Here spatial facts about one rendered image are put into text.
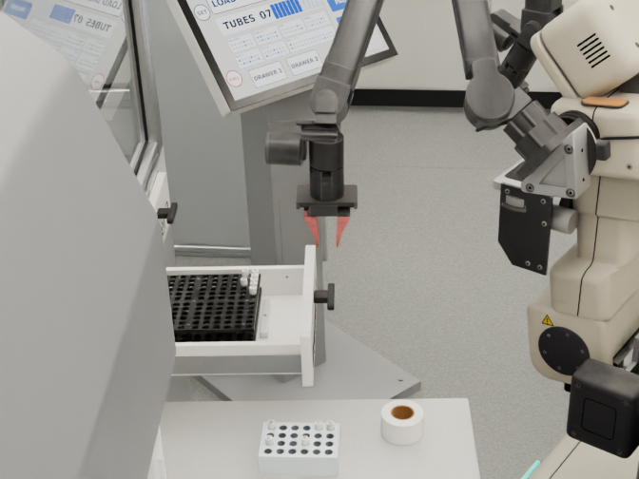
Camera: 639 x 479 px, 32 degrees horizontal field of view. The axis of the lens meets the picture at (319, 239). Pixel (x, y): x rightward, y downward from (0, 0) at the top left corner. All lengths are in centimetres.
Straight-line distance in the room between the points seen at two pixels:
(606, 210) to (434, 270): 180
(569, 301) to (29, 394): 150
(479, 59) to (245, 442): 72
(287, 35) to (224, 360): 105
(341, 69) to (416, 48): 300
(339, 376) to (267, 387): 21
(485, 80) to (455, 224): 226
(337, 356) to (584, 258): 134
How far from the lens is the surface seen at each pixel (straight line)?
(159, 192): 224
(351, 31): 181
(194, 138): 365
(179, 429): 187
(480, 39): 180
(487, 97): 176
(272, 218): 285
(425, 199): 416
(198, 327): 186
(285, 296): 204
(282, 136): 179
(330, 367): 319
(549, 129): 176
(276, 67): 260
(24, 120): 77
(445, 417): 187
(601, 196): 196
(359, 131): 472
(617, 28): 183
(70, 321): 72
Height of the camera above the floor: 194
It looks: 30 degrees down
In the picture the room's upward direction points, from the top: 2 degrees counter-clockwise
